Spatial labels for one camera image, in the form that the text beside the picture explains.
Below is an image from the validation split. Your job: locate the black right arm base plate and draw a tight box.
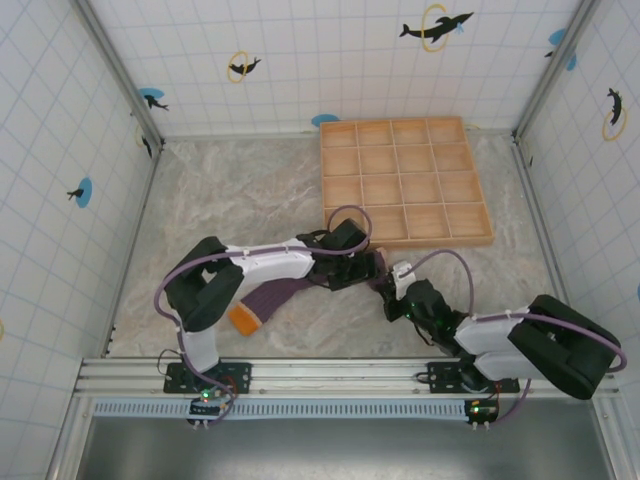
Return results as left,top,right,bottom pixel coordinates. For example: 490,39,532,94
427,360,521,396

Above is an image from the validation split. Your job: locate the aluminium table back rail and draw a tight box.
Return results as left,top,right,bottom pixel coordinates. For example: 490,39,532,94
161,127,517,142

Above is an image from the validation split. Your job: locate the small dolphin yellow ring sticker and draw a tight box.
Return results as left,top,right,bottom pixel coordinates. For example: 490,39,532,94
227,49,263,84
134,124,154,160
601,87,629,143

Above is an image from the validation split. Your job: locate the steel sheet panel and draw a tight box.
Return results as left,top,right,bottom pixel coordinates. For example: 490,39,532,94
79,399,619,480

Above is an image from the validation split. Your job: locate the aluminium corner post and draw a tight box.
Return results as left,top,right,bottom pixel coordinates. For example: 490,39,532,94
74,0,167,151
511,0,599,144

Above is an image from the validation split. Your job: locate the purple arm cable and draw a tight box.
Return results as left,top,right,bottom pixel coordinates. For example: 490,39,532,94
156,204,374,425
403,249,629,426

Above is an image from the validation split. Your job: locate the purple sock with orange cuff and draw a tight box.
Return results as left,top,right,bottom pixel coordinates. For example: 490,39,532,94
228,276,322,338

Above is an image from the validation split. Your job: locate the large dolphin yellow ring sticker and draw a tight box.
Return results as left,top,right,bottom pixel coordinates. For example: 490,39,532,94
398,3,476,54

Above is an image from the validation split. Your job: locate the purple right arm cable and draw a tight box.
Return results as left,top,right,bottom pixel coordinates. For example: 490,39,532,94
403,249,629,426

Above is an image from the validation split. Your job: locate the wooden compartment tray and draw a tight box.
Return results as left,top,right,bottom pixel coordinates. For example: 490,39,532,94
318,116,495,251

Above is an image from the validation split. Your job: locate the white slotted cable duct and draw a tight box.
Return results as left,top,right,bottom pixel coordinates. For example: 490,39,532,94
92,398,501,420

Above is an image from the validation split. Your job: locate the aluminium table side rail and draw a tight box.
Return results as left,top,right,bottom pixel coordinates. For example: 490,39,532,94
511,139,587,357
101,142,165,359

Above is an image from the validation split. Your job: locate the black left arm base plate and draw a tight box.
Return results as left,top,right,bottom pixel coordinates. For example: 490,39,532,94
163,360,253,396

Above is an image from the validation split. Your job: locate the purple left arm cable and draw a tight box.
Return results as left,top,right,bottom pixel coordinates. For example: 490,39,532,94
156,204,374,425

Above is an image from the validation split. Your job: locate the aluminium mounting rail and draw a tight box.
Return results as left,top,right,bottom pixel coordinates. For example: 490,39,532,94
73,355,621,399

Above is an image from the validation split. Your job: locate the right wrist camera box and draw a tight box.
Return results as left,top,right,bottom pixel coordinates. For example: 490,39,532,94
390,259,418,302

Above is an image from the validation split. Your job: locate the blue oval dolphin sticker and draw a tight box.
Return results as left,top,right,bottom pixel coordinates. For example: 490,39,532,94
66,177,95,209
138,87,170,112

